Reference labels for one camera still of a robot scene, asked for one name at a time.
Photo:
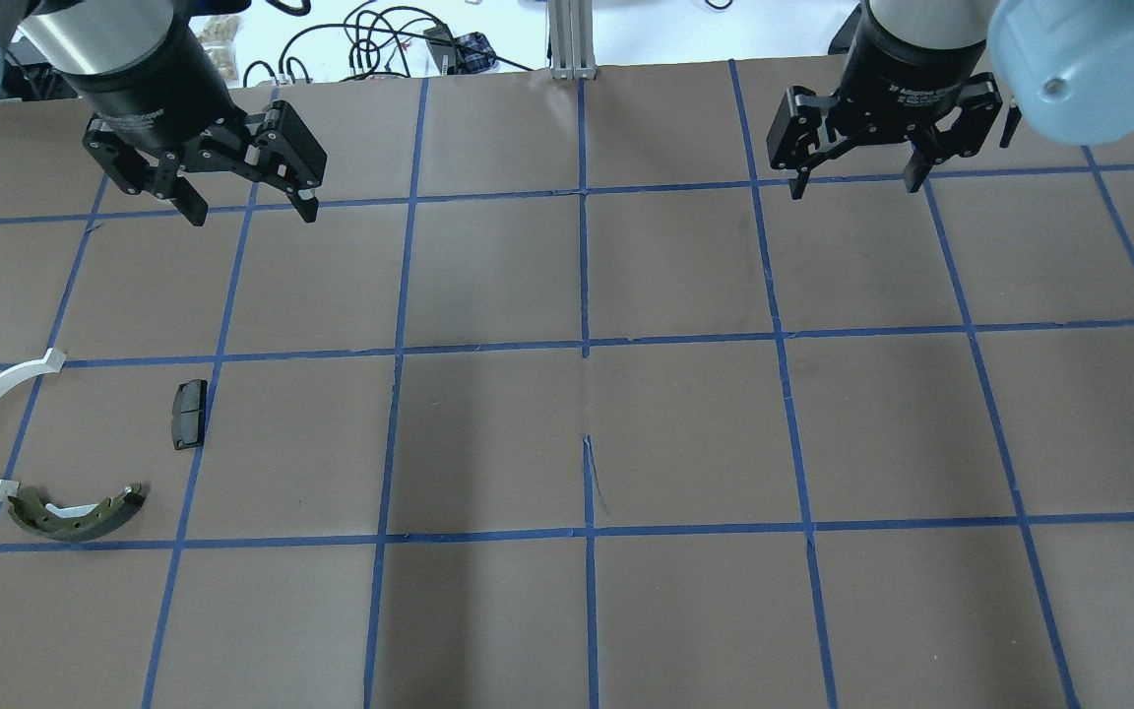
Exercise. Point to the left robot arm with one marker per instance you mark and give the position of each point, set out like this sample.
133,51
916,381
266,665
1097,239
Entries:
77,34

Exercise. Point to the aluminium frame post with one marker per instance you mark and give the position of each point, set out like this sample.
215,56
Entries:
571,50

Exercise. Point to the black brake pad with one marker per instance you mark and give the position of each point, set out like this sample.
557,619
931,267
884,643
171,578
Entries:
189,415

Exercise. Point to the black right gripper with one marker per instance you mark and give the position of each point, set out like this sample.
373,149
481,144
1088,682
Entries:
907,67

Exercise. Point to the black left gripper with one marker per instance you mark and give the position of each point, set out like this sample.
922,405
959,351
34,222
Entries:
146,81

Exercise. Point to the olive green brake shoe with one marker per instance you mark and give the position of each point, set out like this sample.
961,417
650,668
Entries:
36,515

